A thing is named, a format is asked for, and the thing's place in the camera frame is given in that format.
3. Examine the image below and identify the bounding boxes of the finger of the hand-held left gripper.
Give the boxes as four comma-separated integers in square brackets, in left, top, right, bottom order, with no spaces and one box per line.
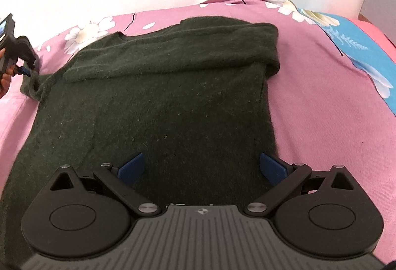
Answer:
[14,60,41,77]

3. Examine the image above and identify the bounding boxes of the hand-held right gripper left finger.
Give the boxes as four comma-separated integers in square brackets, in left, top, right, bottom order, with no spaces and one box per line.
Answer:
[49,152,162,217]

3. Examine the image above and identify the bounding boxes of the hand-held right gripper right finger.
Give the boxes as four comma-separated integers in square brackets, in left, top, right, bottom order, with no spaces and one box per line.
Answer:
[244,152,357,215]

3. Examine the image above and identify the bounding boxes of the pink floral bedsheet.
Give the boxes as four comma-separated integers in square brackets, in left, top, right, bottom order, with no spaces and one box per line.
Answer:
[0,0,396,229]

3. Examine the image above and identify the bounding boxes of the person's left hand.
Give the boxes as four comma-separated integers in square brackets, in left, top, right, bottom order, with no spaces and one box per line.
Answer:
[0,50,15,99]

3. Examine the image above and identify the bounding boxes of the dark green knit sweater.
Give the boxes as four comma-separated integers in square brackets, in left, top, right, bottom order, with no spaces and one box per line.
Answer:
[0,16,281,260]

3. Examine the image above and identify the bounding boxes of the red cloth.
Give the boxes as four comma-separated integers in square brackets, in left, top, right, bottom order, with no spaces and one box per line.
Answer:
[349,18,396,49]

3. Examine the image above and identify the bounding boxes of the blue floral cloth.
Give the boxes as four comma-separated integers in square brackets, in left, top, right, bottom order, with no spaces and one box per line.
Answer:
[295,6,396,98]

